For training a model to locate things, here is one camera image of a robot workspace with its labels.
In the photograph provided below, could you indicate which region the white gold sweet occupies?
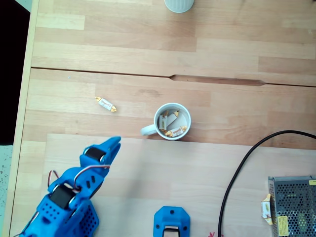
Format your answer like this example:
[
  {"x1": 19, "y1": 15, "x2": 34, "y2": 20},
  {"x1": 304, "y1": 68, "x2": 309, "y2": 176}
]
[
  {"x1": 260, "y1": 194, "x2": 274, "y2": 226},
  {"x1": 167, "y1": 110, "x2": 181, "y2": 126},
  {"x1": 163, "y1": 125, "x2": 188, "y2": 138},
  {"x1": 94, "y1": 96, "x2": 118, "y2": 113},
  {"x1": 158, "y1": 110, "x2": 169, "y2": 133}
]

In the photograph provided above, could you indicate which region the white ceramic mug black lettering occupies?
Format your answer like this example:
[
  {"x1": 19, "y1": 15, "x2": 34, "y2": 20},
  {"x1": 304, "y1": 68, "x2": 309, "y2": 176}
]
[{"x1": 140, "y1": 102, "x2": 192, "y2": 141}]

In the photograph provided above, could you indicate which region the light wooden base board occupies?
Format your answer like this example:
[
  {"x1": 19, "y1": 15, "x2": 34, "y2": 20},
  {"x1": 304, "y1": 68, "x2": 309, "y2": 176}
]
[{"x1": 40, "y1": 133, "x2": 316, "y2": 237}]

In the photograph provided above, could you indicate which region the white ribbed cup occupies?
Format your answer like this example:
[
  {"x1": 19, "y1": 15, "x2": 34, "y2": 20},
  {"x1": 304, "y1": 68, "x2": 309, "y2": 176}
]
[{"x1": 164, "y1": 0, "x2": 195, "y2": 13}]

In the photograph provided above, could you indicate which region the metal mesh power supply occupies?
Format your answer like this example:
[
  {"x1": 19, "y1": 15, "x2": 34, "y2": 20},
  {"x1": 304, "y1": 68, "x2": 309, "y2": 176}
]
[{"x1": 268, "y1": 174, "x2": 316, "y2": 237}]

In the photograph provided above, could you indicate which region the red white black servo wire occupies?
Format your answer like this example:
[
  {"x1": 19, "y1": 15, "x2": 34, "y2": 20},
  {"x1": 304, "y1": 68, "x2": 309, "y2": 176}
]
[
  {"x1": 47, "y1": 170, "x2": 60, "y2": 187},
  {"x1": 73, "y1": 164, "x2": 111, "y2": 195}
]

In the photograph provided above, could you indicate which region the blue printed post mount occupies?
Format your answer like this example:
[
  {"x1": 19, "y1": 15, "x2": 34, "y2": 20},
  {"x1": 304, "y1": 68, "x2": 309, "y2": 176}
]
[{"x1": 153, "y1": 206, "x2": 191, "y2": 237}]

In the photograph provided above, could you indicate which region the thick black power cable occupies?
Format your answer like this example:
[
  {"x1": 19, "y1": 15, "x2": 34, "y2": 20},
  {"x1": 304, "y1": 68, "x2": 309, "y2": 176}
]
[{"x1": 218, "y1": 130, "x2": 316, "y2": 237}]

